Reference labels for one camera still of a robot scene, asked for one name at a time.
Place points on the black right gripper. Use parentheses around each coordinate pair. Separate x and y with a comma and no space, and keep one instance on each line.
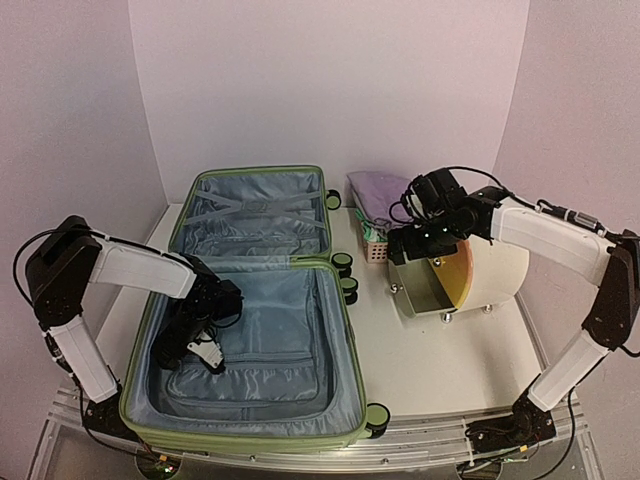
(415,248)

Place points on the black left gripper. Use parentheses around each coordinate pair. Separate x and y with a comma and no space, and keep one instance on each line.
(164,359)

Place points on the white cylindrical container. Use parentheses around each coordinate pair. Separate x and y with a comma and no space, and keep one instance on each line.
(479,275)

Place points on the purple garment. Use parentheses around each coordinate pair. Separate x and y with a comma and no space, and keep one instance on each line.
(375,192)

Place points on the green tie-dye garment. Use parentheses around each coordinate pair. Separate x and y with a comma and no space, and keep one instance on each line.
(371,232)

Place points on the green hard-shell suitcase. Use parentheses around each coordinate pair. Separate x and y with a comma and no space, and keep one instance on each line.
(291,363)

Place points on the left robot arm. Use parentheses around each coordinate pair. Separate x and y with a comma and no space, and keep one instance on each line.
(55,272)

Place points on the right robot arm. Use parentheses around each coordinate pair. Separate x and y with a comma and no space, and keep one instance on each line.
(605,264)

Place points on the pink perforated plastic basket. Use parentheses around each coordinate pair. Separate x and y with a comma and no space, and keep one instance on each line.
(376,252)

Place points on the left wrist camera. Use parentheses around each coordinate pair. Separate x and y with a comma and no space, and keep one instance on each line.
(210,355)

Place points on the curved aluminium rail base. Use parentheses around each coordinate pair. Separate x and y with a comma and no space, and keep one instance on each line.
(412,447)

